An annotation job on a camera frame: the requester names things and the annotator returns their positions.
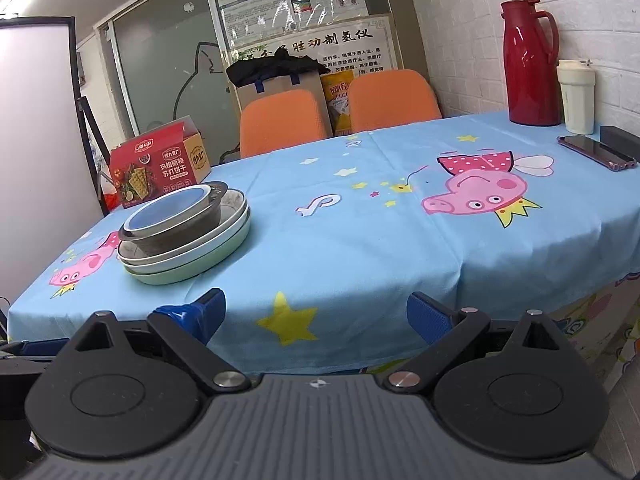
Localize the green plate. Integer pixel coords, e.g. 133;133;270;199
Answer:
122;205;252;287

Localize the cream tumbler cup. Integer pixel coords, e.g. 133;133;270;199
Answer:
557;59;597;136

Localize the colourful patterned cloth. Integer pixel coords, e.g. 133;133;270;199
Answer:
547;270;640;396

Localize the red thermos jug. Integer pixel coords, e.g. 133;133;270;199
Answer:
501;0;562;127

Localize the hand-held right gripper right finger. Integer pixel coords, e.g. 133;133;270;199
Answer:
382;291;576;394

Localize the gold rimmed white plate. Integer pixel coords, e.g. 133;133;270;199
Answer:
117;187;249;267

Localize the blue cartoon tablecloth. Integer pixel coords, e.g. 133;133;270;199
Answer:
7;112;640;376

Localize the orange chair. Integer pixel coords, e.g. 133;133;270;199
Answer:
347;70;443;133
240;90;332;159

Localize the black easel stand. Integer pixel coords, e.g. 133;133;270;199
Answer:
75;96;111;218

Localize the white ribbed bowl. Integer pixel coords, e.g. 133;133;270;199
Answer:
123;185;213;239

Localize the phone in purple case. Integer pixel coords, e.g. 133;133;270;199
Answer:
556;134;638;173

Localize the green bordered wall poster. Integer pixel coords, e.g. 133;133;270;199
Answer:
207;0;373;51

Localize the black framed white board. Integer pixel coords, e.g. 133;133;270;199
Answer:
0;16;77;301

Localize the red cracker box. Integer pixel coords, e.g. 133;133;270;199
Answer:
109;116;212;210

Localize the stainless steel bowl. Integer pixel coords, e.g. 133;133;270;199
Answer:
118;181;230;257

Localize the blue plastic bowl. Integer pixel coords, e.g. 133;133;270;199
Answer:
129;189;208;233

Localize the frosted glass door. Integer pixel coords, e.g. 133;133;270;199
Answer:
97;0;241;166

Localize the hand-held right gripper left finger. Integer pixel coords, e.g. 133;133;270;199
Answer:
52;287;251;395

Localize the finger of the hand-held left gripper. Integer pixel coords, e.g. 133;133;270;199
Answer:
0;338;71;376

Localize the cardboard box with black cloth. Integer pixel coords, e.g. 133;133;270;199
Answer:
236;72;331;111

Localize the framed wall poster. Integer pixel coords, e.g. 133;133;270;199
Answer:
222;12;398;91

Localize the yellow packet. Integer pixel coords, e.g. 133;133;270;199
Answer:
320;71;356;136

